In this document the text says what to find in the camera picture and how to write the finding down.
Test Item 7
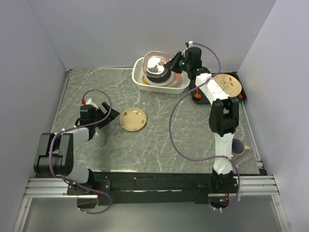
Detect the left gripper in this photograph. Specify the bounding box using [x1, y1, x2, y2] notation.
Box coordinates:
[91, 101, 119, 129]

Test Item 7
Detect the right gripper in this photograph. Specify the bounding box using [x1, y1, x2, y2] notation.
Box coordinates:
[163, 52, 191, 74]

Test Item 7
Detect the cream plate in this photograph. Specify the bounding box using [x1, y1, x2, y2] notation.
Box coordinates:
[173, 73, 181, 85]

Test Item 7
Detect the black glossy saucer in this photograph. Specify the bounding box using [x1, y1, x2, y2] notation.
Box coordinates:
[147, 71, 171, 83]

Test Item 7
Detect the white scalloped bowl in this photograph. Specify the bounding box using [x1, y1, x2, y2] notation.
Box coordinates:
[143, 74, 174, 87]

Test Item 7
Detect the clear glass saucer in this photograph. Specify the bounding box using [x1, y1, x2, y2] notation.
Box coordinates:
[142, 51, 170, 77]

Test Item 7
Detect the small beige saucer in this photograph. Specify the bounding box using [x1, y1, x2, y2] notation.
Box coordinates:
[119, 108, 147, 131]

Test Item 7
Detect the orange woven tray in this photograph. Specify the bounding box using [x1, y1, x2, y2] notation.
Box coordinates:
[141, 76, 149, 85]

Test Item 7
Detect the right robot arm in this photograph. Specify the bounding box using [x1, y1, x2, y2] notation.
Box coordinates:
[164, 46, 239, 192]

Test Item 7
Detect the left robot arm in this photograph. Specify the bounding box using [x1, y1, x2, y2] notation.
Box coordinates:
[34, 102, 120, 194]

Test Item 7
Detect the white perforated plastic bin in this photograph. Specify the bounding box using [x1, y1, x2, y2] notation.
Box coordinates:
[131, 58, 190, 95]

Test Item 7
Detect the orange plastic spoon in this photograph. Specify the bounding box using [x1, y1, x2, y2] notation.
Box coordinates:
[194, 88, 202, 100]

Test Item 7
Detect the black serving tray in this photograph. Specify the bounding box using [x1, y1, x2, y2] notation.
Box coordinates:
[191, 72, 247, 104]

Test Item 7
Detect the floral peach plate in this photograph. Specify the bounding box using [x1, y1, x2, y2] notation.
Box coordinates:
[214, 73, 242, 97]

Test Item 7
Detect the pink purple mug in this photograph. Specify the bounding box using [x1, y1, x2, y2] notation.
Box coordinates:
[232, 138, 250, 159]

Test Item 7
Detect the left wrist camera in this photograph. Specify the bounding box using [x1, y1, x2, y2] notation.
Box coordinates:
[82, 98, 99, 109]

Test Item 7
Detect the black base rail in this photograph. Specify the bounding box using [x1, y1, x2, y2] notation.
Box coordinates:
[66, 170, 267, 208]

